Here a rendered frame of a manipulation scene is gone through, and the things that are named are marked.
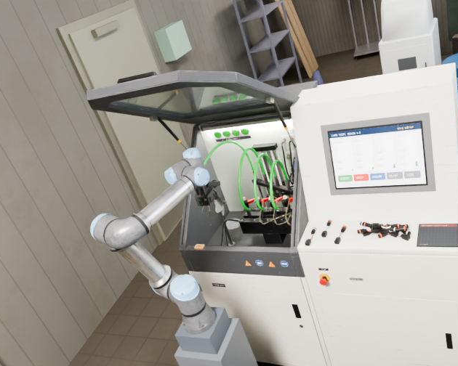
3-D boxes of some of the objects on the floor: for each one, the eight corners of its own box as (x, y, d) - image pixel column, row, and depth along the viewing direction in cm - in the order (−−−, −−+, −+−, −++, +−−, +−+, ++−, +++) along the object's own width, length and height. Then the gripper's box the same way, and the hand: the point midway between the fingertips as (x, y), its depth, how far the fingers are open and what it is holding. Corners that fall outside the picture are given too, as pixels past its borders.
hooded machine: (393, 94, 594) (379, -7, 536) (443, 86, 566) (433, -22, 508) (388, 118, 536) (371, 6, 478) (443, 110, 507) (432, -9, 449)
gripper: (184, 186, 204) (198, 223, 214) (209, 184, 198) (223, 222, 207) (193, 176, 211) (206, 213, 220) (217, 174, 204) (230, 212, 214)
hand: (216, 212), depth 215 cm, fingers open, 7 cm apart
